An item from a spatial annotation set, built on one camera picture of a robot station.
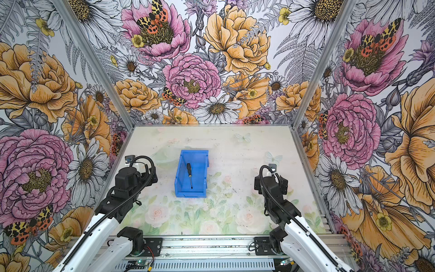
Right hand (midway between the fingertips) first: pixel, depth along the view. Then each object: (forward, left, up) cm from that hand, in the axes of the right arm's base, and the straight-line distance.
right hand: (269, 181), depth 82 cm
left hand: (+3, +58, +5) cm, 58 cm away
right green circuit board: (-30, -5, -12) cm, 33 cm away
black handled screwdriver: (+16, +41, -10) cm, 45 cm away
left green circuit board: (-29, +57, -12) cm, 65 cm away
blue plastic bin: (+22, +36, -12) cm, 44 cm away
